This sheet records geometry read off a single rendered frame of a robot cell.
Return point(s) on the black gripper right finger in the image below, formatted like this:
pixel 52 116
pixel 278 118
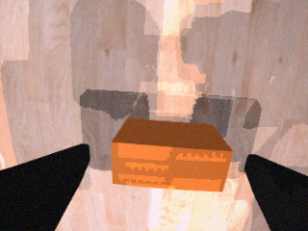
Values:
pixel 282 193

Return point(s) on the orange block with dark blue panel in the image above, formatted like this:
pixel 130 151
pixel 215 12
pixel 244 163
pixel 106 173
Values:
pixel 170 155

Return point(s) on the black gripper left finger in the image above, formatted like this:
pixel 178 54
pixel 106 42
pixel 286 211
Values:
pixel 34 195

